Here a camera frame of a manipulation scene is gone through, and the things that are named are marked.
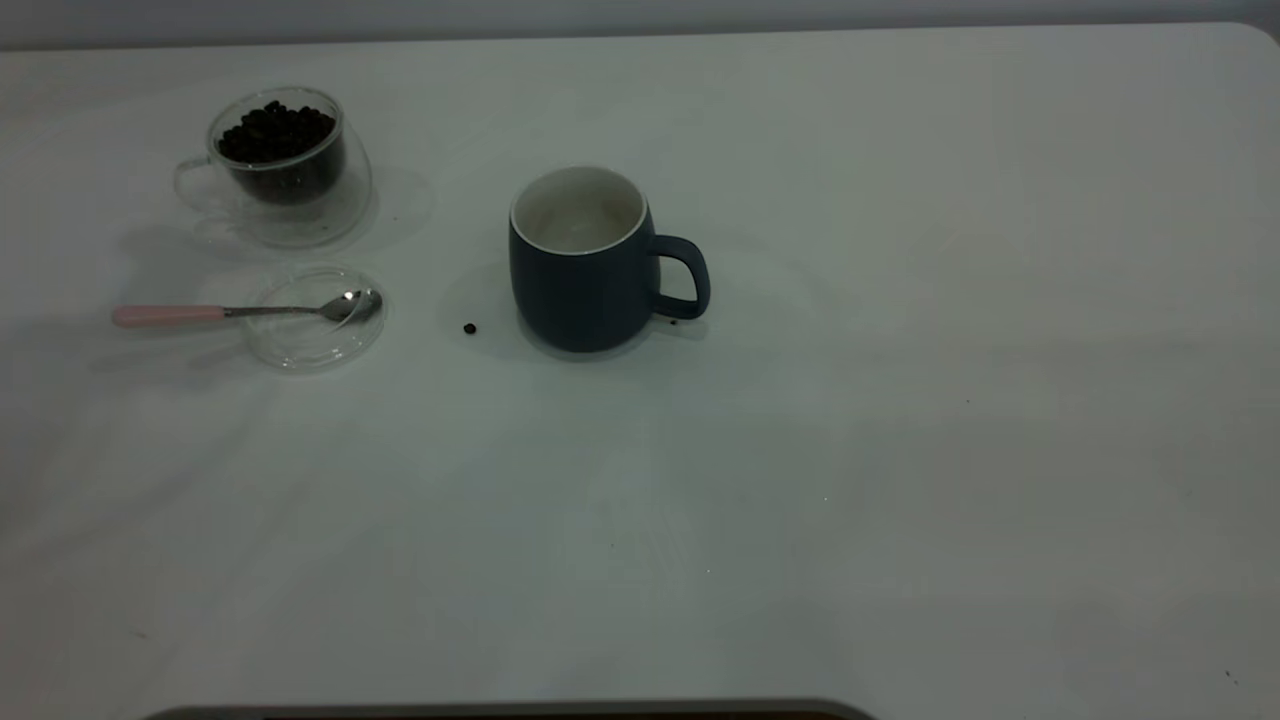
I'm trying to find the dark grey ceramic mug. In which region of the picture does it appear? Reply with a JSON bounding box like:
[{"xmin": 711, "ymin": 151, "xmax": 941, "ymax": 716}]
[{"xmin": 508, "ymin": 164, "xmax": 712, "ymax": 354}]

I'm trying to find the pink handled metal spoon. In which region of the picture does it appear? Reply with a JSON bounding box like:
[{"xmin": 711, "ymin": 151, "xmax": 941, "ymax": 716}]
[{"xmin": 112, "ymin": 289, "xmax": 384, "ymax": 330}]

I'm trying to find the clear round glass lid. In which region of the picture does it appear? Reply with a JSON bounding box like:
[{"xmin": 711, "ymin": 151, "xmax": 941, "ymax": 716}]
[{"xmin": 244, "ymin": 264, "xmax": 387, "ymax": 374}]

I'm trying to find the pile of coffee beans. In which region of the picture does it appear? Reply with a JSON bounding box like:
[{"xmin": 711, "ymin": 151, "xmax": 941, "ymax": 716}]
[{"xmin": 217, "ymin": 100, "xmax": 337, "ymax": 166}]

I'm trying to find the clear double-wall glass cup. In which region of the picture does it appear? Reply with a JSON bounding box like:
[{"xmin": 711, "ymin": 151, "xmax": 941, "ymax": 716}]
[{"xmin": 173, "ymin": 86, "xmax": 374, "ymax": 248}]

